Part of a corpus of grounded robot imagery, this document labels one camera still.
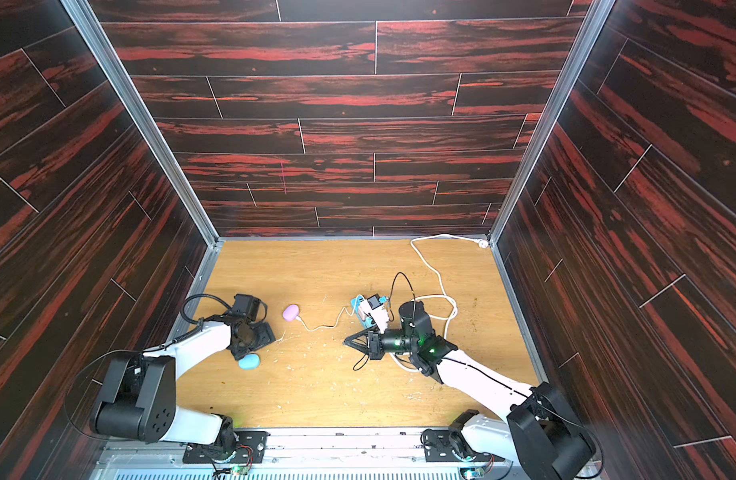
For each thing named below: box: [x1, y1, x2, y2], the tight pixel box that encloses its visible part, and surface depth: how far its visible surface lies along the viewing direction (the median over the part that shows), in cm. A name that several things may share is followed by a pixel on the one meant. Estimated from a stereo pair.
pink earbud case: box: [282, 304, 299, 322], surface depth 99 cm
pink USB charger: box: [358, 300, 373, 320], surface depth 71 cm
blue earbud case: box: [238, 354, 260, 370], surface depth 88 cm
